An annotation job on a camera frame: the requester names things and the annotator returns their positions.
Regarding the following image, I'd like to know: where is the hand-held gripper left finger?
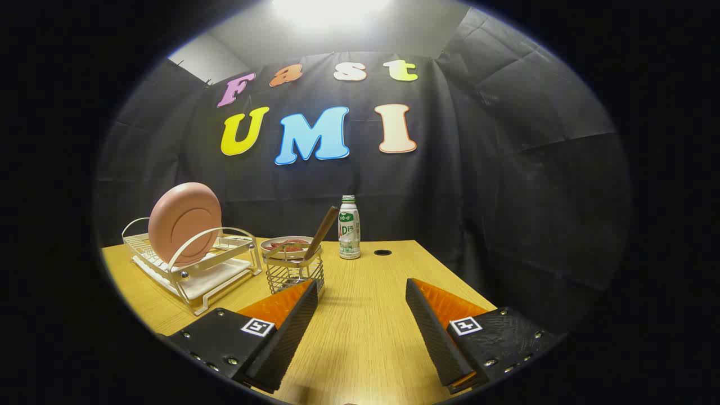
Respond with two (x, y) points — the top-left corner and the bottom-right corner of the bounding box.
(159, 278), (320, 394)

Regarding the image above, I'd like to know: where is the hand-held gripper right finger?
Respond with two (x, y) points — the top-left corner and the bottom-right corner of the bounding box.
(405, 277), (565, 395)

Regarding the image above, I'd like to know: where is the metal wire basket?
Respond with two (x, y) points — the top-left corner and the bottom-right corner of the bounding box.
(263, 247), (325, 295)

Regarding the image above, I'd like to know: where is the white wire dish rack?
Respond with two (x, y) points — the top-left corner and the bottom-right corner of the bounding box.
(122, 218), (263, 316)

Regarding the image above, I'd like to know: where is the wooden-handled spoon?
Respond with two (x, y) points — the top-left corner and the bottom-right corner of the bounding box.
(304, 206), (340, 260)

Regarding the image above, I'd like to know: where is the pink plate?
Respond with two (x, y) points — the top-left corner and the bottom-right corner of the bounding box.
(148, 182), (222, 266)

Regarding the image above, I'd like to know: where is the beige dinner plate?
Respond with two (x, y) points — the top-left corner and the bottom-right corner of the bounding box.
(260, 236), (316, 259)

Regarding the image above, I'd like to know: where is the white green-labelled bottle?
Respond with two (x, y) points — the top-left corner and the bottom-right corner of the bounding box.
(338, 195), (362, 260)

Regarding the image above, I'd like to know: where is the black backdrop cloth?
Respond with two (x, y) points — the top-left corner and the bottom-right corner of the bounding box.
(94, 7), (633, 330)

